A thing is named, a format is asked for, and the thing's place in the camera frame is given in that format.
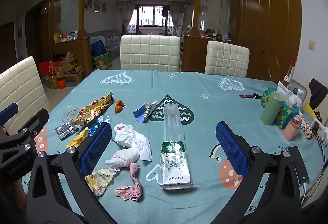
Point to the blue cushion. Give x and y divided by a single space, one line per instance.
97 47

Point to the red shopping bag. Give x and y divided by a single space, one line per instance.
47 68

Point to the green thermos flask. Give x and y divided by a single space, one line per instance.
271 108

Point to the small blue torn carton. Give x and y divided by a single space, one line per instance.
141 114

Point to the green patterned bag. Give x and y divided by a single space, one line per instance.
102 61

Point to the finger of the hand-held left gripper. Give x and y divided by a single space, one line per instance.
7 112
35 121

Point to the black bag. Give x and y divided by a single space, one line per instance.
319 93

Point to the white plastic bag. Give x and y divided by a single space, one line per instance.
125 157

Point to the clear plastic container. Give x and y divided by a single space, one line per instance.
299 90

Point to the blue foil wrapper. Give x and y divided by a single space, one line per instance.
95 128

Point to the clutter of small containers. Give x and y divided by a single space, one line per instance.
215 35

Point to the grey patterned sofa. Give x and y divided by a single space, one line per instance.
107 39

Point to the patterned sheer curtain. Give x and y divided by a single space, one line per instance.
175 16
126 15

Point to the silver foil wrapper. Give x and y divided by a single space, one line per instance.
64 130

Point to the pile of cardboard boxes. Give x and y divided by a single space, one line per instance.
69 70

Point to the glass bottle with red cap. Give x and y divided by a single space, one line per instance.
288 78

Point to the white power strip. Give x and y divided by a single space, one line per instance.
320 129

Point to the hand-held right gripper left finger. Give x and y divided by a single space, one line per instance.
94 147

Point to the barred window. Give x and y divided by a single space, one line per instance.
152 16

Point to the orange crumpled wrapper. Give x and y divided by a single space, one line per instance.
119 106

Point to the beige light switch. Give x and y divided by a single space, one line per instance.
312 45

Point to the pink bottle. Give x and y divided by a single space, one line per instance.
292 129

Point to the clear glass ashtray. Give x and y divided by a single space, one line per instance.
68 112

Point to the yellow green beaded tissue box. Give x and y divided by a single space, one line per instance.
288 113

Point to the small patterned box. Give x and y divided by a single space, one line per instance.
307 130

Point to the yellow foil wrapper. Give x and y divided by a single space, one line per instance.
78 138

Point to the orange bucket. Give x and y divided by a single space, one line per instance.
61 83

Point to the gold red snack bag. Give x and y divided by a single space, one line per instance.
93 108

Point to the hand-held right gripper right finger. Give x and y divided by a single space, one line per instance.
232 149

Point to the pink paper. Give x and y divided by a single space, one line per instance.
133 188

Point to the yellow clear plastic wrapper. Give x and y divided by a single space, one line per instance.
98 183

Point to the row of boxes and bottles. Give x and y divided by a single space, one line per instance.
64 37

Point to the red white round lid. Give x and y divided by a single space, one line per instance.
120 127

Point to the white tissue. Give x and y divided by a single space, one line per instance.
133 140

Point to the low wooden divider cabinet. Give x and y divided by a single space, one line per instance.
194 55
71 55

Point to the row of wall pictures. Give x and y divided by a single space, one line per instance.
96 5

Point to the cream quilted leather chair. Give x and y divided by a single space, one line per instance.
20 85
150 53
226 60

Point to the wooden door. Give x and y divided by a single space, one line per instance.
271 21

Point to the white paper packet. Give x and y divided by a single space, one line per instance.
283 89

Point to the person's left forearm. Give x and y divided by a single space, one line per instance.
11 203

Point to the dark maroon small object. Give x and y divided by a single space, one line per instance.
249 96

